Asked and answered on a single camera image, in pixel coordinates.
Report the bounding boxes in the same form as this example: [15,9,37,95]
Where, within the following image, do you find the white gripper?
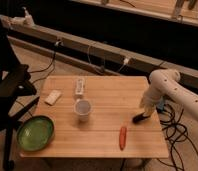
[140,87,163,117]

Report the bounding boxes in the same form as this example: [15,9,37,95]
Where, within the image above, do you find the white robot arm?
[141,69,198,121]

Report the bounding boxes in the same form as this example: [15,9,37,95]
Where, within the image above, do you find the blue device on floor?
[156,98,165,113]

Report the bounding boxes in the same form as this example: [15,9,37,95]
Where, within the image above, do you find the orange carrot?
[119,126,127,150]

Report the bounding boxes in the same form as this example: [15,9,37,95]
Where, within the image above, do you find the white rectangular box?
[75,78,84,97]

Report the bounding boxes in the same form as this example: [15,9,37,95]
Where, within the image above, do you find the white sponge block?
[44,90,62,105]

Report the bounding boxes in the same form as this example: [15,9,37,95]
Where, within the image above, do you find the green bowl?
[17,115,54,152]

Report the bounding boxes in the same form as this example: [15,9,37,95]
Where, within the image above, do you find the black floor cables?
[156,103,198,171]

